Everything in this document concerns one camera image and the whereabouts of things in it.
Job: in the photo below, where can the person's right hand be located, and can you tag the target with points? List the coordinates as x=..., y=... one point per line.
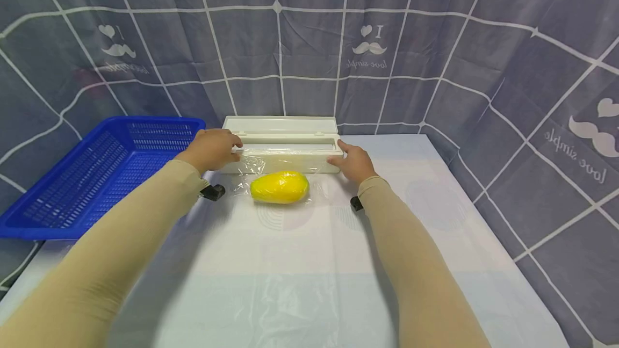
x=357, y=165

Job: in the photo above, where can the person's left hand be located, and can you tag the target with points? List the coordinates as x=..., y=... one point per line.
x=209, y=150

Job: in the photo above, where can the person's right index finger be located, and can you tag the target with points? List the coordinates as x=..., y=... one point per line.
x=345, y=147

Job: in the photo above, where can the person's left thumb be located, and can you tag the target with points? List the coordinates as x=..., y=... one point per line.
x=232, y=157

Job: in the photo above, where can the person's right thumb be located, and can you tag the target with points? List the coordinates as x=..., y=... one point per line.
x=335, y=160

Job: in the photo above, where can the person's left index finger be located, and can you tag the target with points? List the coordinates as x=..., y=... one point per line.
x=233, y=139

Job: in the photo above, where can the white cling film dispenser box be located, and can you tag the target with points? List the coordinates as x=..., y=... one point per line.
x=285, y=133

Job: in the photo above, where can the person's left forearm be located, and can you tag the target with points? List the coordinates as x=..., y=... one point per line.
x=121, y=251

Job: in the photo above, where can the person's right forearm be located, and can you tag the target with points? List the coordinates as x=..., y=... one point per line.
x=411, y=267

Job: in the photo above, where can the clear cling film sheet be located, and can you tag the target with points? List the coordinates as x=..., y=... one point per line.
x=251, y=164

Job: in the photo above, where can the yellow oval fruit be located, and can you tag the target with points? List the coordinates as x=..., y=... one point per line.
x=279, y=187

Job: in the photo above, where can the blue plastic basket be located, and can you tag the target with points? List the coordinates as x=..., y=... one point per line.
x=96, y=176

